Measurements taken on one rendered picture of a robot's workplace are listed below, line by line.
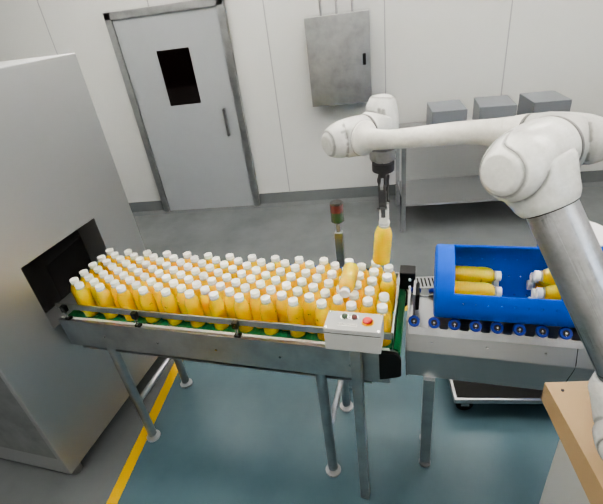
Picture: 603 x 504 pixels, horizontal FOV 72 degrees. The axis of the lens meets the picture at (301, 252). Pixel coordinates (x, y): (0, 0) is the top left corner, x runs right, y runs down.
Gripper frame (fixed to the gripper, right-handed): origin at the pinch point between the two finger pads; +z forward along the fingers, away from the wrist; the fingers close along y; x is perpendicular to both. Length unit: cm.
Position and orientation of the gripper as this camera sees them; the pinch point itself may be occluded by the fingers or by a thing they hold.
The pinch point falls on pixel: (384, 214)
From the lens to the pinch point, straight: 155.6
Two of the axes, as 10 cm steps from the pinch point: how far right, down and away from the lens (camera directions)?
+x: -9.6, -0.3, 2.8
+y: 2.6, -5.2, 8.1
